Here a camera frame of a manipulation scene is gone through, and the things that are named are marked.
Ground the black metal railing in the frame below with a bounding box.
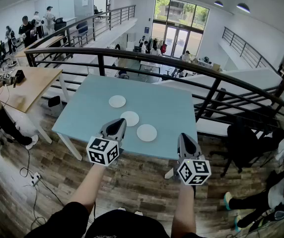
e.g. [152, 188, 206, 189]
[24, 47, 284, 133]
[36, 5, 137, 51]
[221, 26, 282, 70]

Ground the person's black t-shirt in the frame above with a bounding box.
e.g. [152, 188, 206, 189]
[24, 201, 202, 238]

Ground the white plate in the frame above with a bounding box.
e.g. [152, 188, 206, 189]
[136, 124, 158, 142]
[108, 95, 127, 109]
[120, 111, 140, 127]

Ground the blue office chair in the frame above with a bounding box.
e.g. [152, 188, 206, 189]
[76, 21, 89, 41]

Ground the white table leg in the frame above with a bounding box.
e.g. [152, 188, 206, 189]
[164, 159, 180, 179]
[57, 132, 83, 161]

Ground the black office chair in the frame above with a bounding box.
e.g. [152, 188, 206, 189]
[210, 118, 284, 178]
[54, 17, 68, 32]

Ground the large glass window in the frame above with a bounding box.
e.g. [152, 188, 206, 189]
[151, 0, 210, 59]

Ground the small black box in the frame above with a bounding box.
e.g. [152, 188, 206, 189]
[14, 69, 25, 84]

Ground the person's right forearm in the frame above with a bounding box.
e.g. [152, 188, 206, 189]
[171, 182, 197, 235]

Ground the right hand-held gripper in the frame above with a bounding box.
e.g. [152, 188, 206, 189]
[173, 133, 212, 185]

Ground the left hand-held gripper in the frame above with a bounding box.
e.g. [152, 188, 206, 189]
[86, 118, 128, 167]

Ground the white bin with black liner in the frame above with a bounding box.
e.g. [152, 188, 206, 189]
[48, 95, 64, 118]

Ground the clothes rack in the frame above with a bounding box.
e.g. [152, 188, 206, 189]
[148, 36, 169, 56]

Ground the person's left forearm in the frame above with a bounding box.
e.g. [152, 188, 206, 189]
[67, 163, 107, 214]

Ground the black floor cable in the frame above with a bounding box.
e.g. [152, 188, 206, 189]
[19, 146, 66, 230]

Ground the white power strip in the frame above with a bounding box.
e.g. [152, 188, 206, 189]
[30, 172, 42, 185]

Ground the light wooden desk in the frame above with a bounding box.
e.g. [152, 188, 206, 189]
[15, 35, 65, 58]
[0, 65, 70, 145]

